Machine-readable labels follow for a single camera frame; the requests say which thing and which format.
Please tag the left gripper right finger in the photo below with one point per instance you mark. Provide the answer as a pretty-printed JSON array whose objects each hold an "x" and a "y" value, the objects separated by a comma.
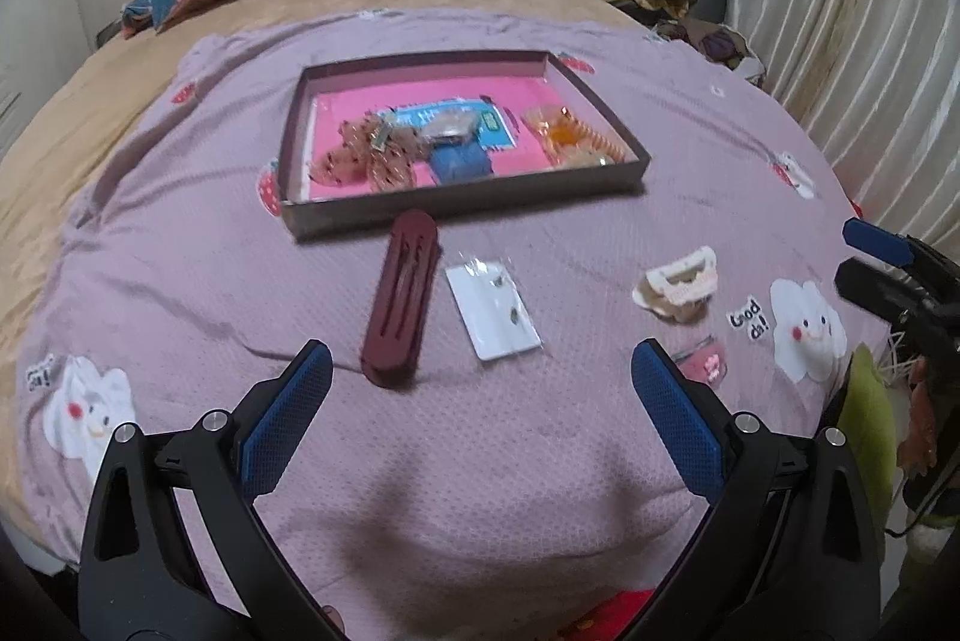
[{"x": 786, "y": 549}]

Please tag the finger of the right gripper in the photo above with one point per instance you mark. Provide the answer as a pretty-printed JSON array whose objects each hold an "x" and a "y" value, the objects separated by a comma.
[
  {"x": 883, "y": 245},
  {"x": 892, "y": 299}
]

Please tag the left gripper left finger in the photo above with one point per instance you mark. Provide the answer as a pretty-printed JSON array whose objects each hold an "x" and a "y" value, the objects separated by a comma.
[{"x": 173, "y": 546}]

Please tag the blue item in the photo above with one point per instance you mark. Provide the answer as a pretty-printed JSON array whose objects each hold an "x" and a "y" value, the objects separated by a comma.
[{"x": 454, "y": 163}]

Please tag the red dotted bow hair clip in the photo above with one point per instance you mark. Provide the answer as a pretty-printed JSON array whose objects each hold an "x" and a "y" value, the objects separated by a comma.
[{"x": 372, "y": 151}]

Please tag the right hand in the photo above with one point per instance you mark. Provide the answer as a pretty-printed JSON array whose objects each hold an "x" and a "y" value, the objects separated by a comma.
[{"x": 917, "y": 453}]

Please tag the pink fluffy hair clip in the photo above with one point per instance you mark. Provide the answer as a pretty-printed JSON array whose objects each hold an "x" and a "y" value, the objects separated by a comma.
[{"x": 705, "y": 362}]

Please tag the cream claw hair clip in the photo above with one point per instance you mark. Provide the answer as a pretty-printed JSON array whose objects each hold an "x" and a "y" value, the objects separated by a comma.
[{"x": 679, "y": 291}]

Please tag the white striped curtain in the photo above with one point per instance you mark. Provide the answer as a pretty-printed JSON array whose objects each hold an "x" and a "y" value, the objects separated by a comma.
[{"x": 875, "y": 85}]

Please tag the lilac strawberry print blanket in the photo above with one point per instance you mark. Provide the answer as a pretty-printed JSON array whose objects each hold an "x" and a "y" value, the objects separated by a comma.
[{"x": 517, "y": 478}]

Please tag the maroon long hair clip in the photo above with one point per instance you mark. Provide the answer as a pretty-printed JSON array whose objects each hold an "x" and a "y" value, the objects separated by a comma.
[{"x": 392, "y": 343}]

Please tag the white earring card packet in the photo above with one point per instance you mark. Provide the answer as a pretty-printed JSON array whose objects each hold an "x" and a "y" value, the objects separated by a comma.
[{"x": 492, "y": 310}]

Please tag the tan bed sheet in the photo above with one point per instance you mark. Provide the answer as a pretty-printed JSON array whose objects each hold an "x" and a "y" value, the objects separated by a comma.
[{"x": 70, "y": 139}]

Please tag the silver glitter packet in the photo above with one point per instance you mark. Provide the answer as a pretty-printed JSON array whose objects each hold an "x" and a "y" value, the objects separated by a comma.
[{"x": 451, "y": 127}]

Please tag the purple shallow box tray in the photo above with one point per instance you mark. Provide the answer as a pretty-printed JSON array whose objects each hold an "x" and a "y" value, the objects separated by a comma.
[{"x": 310, "y": 219}]

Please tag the white wardrobe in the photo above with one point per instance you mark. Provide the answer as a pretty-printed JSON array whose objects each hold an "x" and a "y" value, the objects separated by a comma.
[{"x": 42, "y": 44}]

